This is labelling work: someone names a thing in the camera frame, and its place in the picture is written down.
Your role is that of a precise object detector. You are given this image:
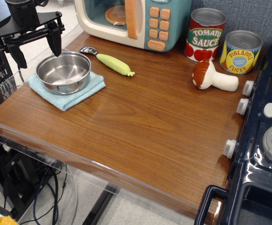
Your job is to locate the stainless steel pot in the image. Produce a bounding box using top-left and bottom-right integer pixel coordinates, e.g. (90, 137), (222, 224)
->
(35, 51), (92, 95)

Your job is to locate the light blue folded cloth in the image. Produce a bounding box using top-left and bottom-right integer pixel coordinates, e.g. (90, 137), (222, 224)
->
(28, 72), (106, 112)

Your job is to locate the white stove knob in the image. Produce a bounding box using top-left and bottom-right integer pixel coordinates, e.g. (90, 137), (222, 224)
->
(243, 81), (254, 97)
(223, 140), (237, 159)
(236, 98), (249, 116)

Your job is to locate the plush brown white mushroom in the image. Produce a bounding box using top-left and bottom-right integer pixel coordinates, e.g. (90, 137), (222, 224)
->
(192, 60), (239, 92)

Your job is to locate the blue cable under table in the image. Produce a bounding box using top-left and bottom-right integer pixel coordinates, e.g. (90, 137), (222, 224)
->
(32, 167), (59, 225)

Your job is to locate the dark blue toy stove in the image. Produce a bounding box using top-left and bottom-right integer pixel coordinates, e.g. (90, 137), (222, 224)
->
(195, 44), (272, 225)

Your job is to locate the pineapple slices can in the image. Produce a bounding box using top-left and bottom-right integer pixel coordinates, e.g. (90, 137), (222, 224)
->
(220, 30), (263, 75)

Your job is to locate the toy teal cream microwave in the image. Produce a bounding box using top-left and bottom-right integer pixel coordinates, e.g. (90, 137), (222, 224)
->
(74, 0), (191, 52)

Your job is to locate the tomato sauce can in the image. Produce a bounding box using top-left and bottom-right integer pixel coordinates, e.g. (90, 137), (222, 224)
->
(184, 7), (226, 62)

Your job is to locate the clear acrylic table guard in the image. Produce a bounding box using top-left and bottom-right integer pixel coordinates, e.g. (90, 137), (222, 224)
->
(0, 71), (123, 188)

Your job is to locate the green handled metal spoon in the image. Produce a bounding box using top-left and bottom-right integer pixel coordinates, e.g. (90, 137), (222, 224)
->
(80, 46), (135, 76)

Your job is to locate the white stove knob lower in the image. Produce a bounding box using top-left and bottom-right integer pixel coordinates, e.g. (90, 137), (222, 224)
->
(223, 140), (237, 159)

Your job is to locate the white stove knob middle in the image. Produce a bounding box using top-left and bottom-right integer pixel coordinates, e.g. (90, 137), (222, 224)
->
(236, 98), (249, 116)

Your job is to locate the black table leg frame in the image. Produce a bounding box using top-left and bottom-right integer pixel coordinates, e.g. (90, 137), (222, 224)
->
(0, 143), (50, 220)

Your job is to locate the white stove knob upper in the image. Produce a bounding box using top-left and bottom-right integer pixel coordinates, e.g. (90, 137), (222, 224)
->
(243, 81), (254, 97)

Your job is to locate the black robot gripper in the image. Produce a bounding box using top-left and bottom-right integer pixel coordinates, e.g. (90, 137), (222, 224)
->
(0, 0), (64, 69)

